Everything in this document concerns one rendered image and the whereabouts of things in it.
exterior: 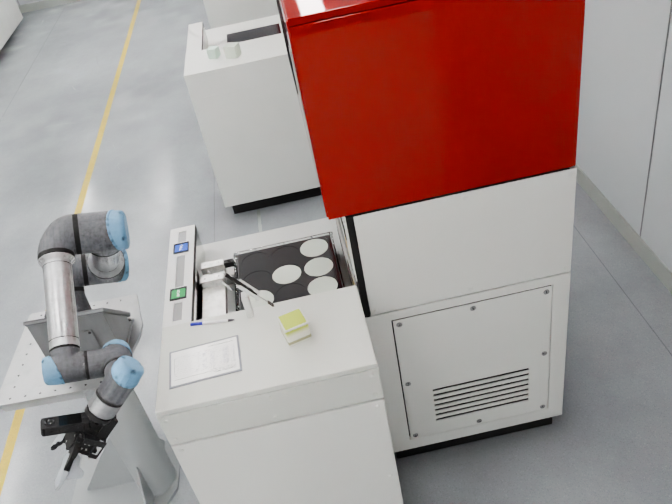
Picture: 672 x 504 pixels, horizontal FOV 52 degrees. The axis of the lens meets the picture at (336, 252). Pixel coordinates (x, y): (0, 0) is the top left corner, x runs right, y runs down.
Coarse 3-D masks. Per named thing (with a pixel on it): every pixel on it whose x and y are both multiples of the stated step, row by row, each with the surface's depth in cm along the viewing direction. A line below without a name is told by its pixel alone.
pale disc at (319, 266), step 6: (318, 258) 239; (324, 258) 238; (306, 264) 237; (312, 264) 236; (318, 264) 236; (324, 264) 235; (330, 264) 235; (306, 270) 234; (312, 270) 234; (318, 270) 233; (324, 270) 233; (330, 270) 232
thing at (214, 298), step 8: (216, 272) 245; (224, 272) 244; (208, 288) 239; (216, 288) 238; (224, 288) 237; (208, 296) 235; (216, 296) 234; (224, 296) 234; (208, 304) 232; (216, 304) 231; (224, 304) 230; (208, 312) 228; (216, 312) 228; (224, 312) 227
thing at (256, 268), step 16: (304, 240) 248; (240, 256) 247; (256, 256) 246; (272, 256) 244; (288, 256) 242; (304, 256) 241; (320, 256) 239; (240, 272) 240; (256, 272) 238; (272, 272) 237; (304, 272) 234; (336, 272) 231; (256, 288) 231; (272, 288) 230; (288, 288) 228; (304, 288) 227; (240, 304) 226
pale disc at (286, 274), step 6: (276, 270) 237; (282, 270) 236; (288, 270) 236; (294, 270) 235; (300, 270) 235; (276, 276) 234; (282, 276) 234; (288, 276) 233; (294, 276) 233; (282, 282) 231; (288, 282) 231
